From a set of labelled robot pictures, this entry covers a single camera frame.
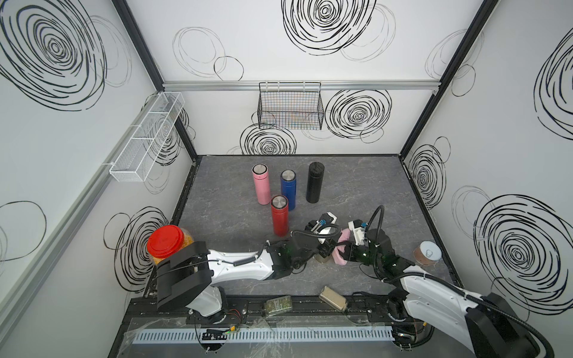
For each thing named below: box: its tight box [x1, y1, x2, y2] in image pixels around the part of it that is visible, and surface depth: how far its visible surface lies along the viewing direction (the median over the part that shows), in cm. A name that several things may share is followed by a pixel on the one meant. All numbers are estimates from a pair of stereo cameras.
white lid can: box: [413, 240, 443, 267], surface depth 84 cm
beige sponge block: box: [319, 285, 347, 312], surface depth 75 cm
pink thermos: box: [251, 163, 271, 206], surface depth 89 cm
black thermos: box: [305, 161, 326, 204], surface depth 93 cm
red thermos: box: [270, 194, 289, 238], surface depth 79 cm
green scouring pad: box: [266, 295, 293, 317], surface depth 74 cm
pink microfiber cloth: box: [332, 228, 351, 266], surface depth 80 cm
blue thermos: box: [280, 169, 297, 212], surface depth 88 cm
